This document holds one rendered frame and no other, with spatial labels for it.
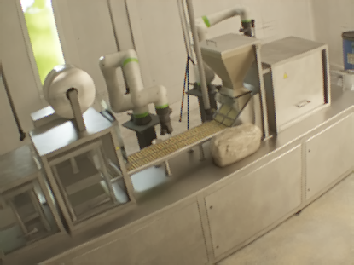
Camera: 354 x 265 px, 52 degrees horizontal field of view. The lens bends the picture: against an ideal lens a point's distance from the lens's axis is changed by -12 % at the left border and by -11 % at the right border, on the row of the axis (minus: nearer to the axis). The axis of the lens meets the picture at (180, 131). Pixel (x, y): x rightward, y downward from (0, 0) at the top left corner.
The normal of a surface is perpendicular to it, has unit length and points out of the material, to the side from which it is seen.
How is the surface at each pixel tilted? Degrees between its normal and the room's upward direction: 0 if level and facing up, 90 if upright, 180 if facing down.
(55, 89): 90
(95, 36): 90
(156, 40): 90
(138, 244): 90
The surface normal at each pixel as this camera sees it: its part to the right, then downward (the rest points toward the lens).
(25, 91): 0.51, 0.31
